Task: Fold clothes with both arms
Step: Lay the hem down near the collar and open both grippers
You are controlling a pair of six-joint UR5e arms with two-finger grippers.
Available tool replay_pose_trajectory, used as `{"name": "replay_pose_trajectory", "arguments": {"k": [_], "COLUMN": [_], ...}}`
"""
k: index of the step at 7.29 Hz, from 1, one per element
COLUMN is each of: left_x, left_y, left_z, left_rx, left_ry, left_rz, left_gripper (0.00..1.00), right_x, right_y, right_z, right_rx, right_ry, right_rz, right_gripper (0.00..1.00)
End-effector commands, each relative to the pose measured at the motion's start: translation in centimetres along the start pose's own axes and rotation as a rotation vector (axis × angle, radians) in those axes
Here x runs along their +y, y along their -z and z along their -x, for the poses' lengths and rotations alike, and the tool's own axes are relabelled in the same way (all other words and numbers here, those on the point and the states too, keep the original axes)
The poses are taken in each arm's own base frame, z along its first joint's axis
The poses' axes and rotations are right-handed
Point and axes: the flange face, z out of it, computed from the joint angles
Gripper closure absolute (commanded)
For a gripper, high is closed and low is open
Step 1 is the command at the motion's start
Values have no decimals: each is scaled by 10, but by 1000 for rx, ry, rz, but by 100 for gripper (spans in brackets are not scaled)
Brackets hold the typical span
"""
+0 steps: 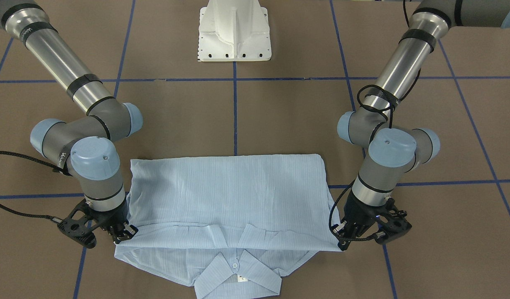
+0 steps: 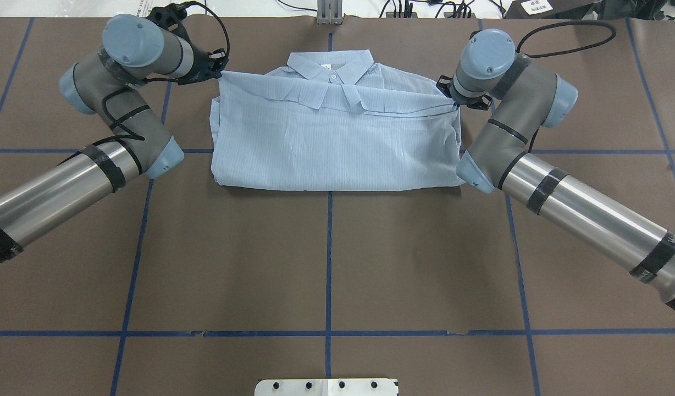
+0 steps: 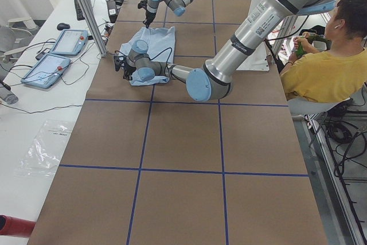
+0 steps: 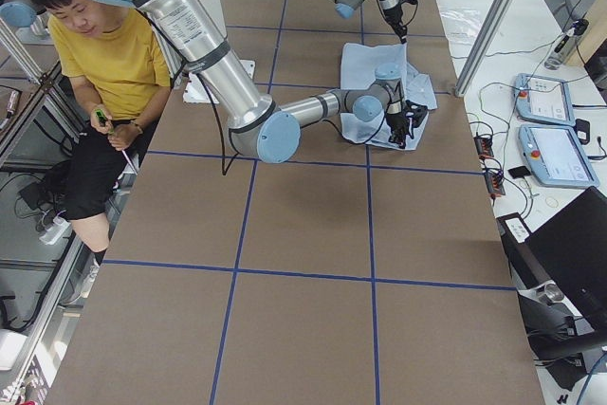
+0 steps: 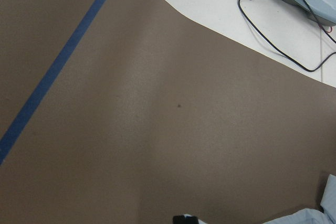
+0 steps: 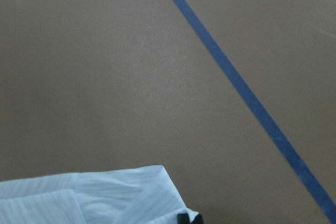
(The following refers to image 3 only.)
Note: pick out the red cylinder object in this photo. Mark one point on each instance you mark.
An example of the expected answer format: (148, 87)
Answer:
(16, 227)

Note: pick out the blue teach pendant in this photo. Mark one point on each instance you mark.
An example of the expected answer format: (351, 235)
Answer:
(46, 71)
(70, 42)

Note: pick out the clear plastic bag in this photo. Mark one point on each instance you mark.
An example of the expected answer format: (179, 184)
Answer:
(46, 150)

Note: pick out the black keyboard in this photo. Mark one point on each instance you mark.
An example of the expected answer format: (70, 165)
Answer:
(78, 10)

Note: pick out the lower blue teach pendant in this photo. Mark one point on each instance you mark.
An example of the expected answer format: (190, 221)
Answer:
(46, 71)

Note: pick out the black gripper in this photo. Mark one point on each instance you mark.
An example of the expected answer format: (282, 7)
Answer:
(148, 15)
(127, 70)

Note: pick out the aluminium frame post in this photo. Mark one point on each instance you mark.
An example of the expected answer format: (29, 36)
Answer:
(93, 27)

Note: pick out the upper blue teach pendant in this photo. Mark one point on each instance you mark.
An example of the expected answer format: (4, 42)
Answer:
(70, 42)

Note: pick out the person in yellow shirt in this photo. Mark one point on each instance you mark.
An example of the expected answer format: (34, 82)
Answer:
(333, 75)

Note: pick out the white chair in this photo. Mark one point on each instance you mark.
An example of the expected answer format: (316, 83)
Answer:
(301, 106)

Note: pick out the light blue striped shirt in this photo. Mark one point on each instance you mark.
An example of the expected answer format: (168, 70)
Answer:
(161, 44)

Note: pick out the black computer mouse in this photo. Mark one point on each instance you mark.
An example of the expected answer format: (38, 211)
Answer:
(63, 26)

